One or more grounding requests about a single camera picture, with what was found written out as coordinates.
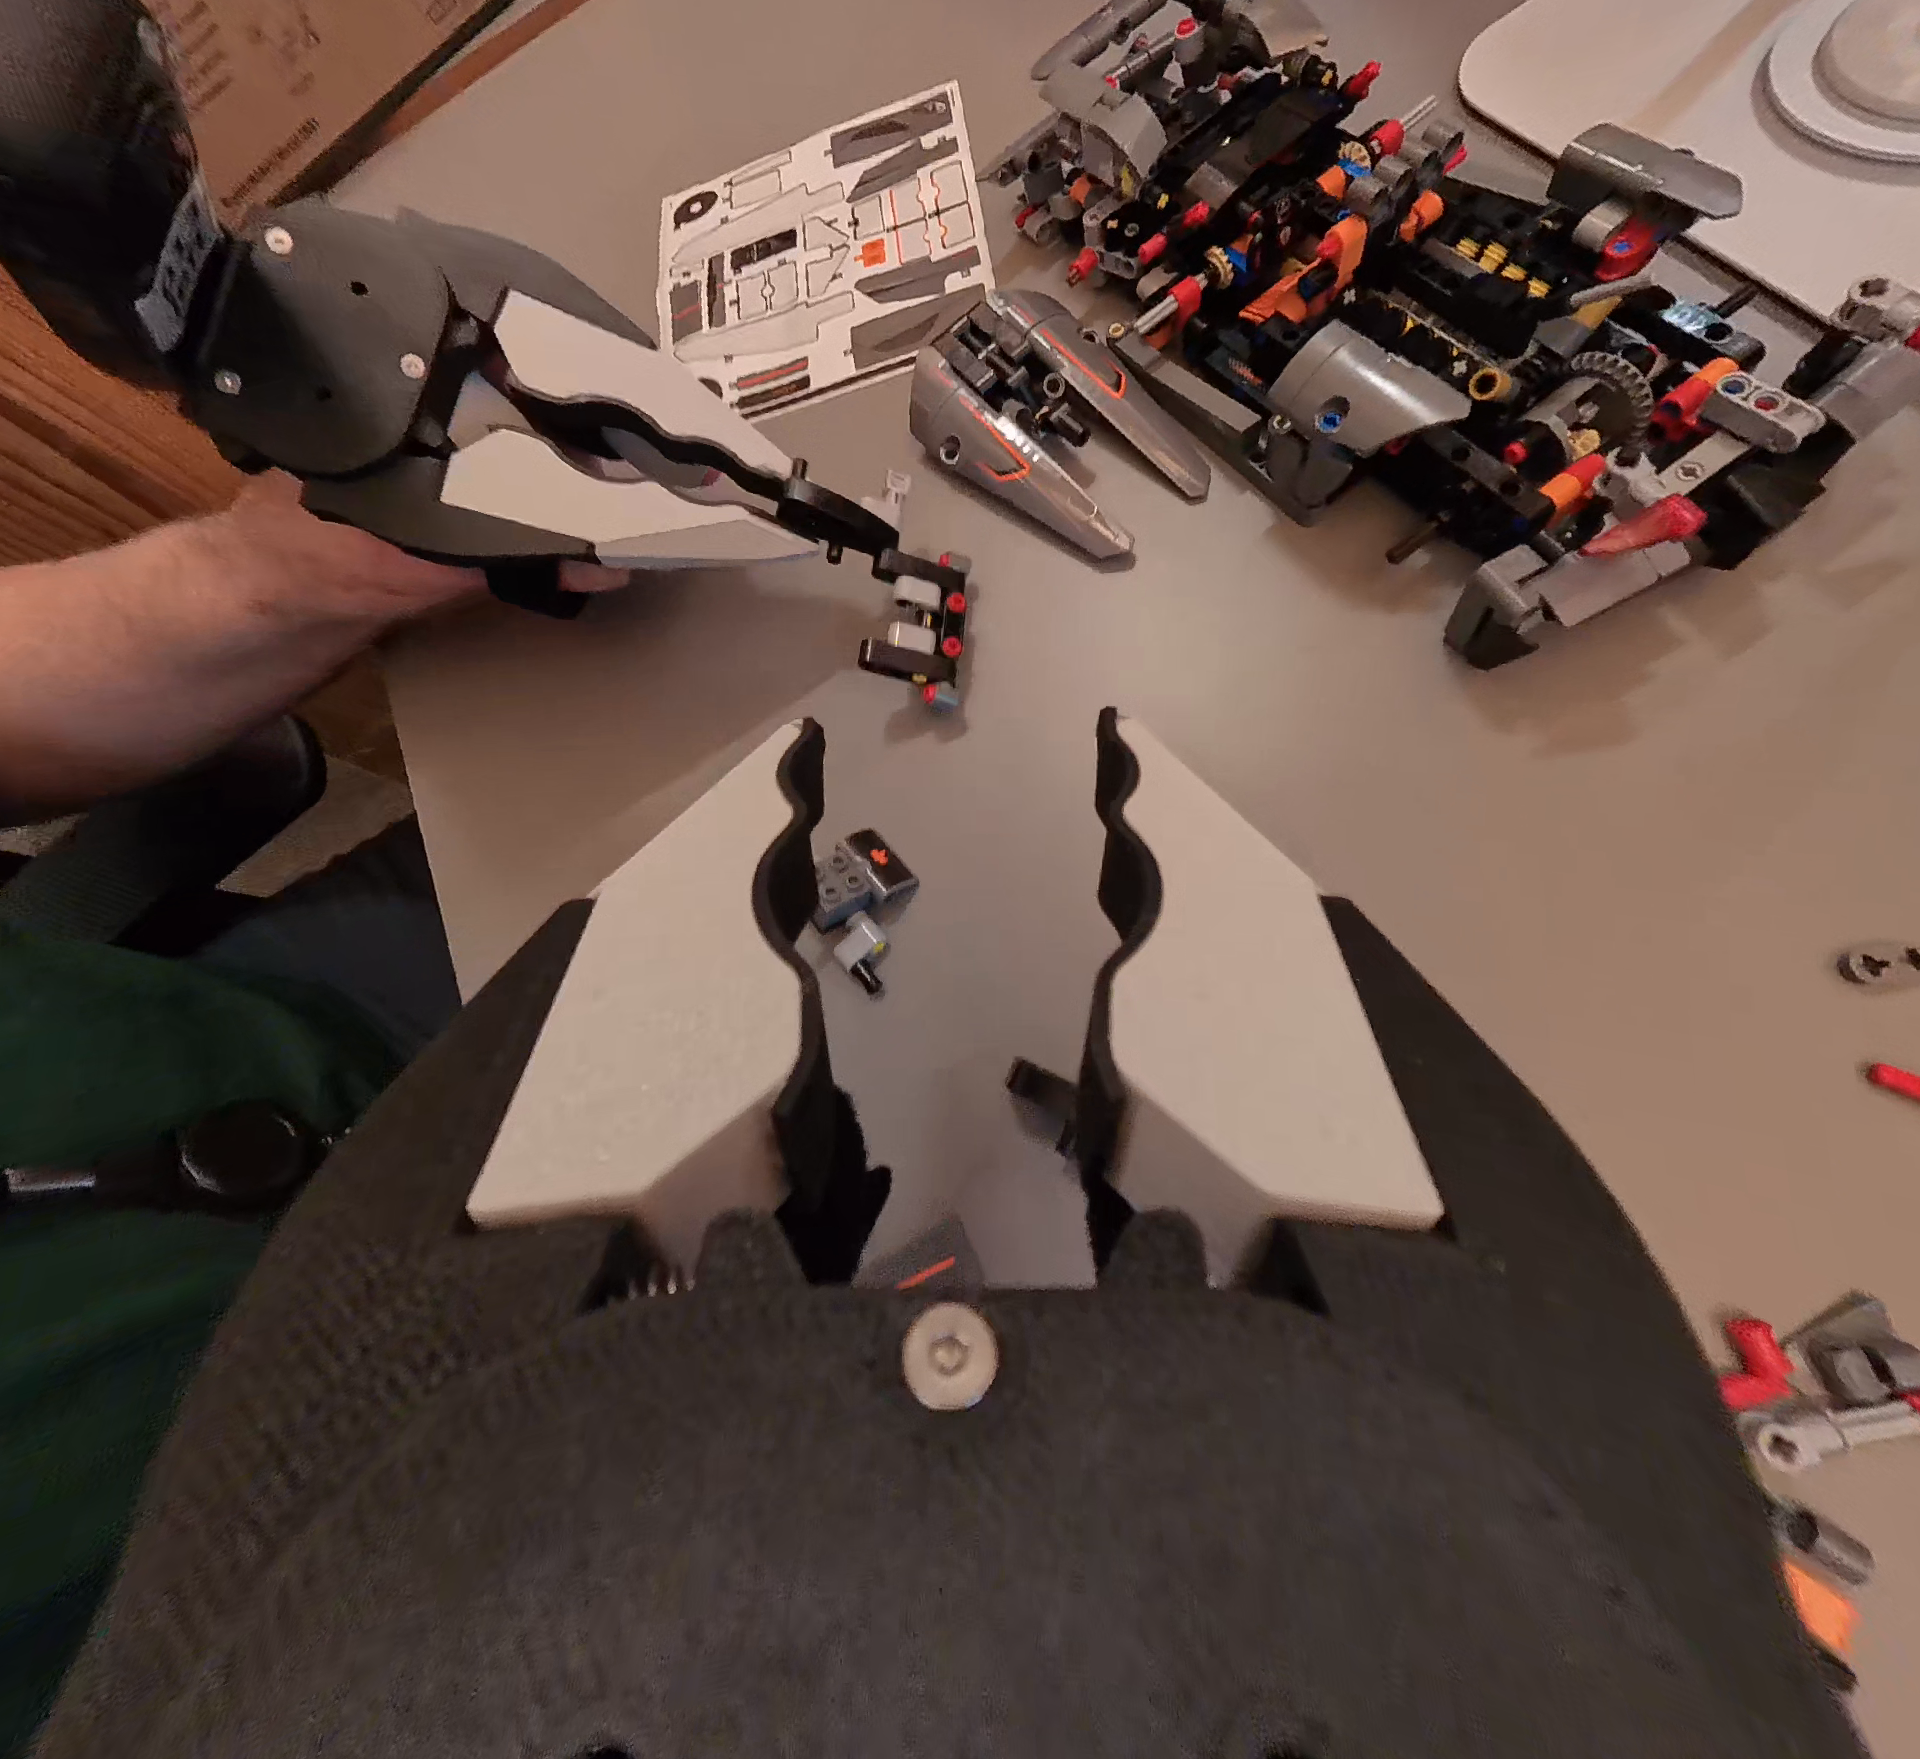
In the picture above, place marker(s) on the light grey lego rod assembly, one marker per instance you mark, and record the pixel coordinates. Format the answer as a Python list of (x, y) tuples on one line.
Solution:
[(1830, 1397)]

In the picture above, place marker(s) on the dark grey lego axle assembly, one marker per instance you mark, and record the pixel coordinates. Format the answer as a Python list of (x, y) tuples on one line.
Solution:
[(863, 890)]

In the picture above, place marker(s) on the person's left forearm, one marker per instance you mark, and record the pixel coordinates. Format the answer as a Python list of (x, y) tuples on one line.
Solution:
[(119, 677)]

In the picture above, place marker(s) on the cardboard box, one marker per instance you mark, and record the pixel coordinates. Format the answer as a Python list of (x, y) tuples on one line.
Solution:
[(301, 4)]

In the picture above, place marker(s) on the black lego assembly red pins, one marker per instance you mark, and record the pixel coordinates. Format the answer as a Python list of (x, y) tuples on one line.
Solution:
[(921, 633)]

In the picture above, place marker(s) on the person's green shirt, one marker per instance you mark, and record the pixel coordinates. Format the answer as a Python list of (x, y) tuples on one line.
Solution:
[(149, 1340)]

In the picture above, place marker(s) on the red lego pin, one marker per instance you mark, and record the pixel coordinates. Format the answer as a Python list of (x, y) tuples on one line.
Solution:
[(1891, 1082)]

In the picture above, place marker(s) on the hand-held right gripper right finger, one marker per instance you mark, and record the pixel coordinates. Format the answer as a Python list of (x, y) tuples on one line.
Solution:
[(1260, 1039)]

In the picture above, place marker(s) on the lego sticker sheet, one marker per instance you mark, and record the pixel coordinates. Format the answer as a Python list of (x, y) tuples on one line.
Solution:
[(809, 244)]

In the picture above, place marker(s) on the grey lego panels orange stripes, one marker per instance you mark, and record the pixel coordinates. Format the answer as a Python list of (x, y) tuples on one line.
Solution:
[(1020, 438)]

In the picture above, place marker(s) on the black lego beam assembly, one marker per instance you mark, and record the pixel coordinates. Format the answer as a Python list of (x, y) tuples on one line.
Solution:
[(834, 515), (1042, 1099)]

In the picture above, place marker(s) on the white rounded board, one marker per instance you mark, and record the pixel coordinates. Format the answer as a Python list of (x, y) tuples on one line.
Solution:
[(1650, 35)]

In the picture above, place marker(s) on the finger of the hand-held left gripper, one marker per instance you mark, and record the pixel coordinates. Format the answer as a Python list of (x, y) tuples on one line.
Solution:
[(599, 515), (630, 371)]

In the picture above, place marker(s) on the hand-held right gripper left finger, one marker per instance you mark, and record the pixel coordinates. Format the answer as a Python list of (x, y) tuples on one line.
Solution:
[(645, 1039)]

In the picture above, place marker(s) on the large lego vehicle model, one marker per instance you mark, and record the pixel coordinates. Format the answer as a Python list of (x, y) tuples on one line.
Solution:
[(1349, 332)]

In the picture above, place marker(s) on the dark lego tile red stripe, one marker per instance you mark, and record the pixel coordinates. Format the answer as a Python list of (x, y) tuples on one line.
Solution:
[(925, 1270)]

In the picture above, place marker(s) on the wooden post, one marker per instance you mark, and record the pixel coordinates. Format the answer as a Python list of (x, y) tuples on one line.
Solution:
[(88, 469)]

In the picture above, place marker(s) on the cluster of small lego pieces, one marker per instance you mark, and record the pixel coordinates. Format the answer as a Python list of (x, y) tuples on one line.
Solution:
[(1824, 1593)]

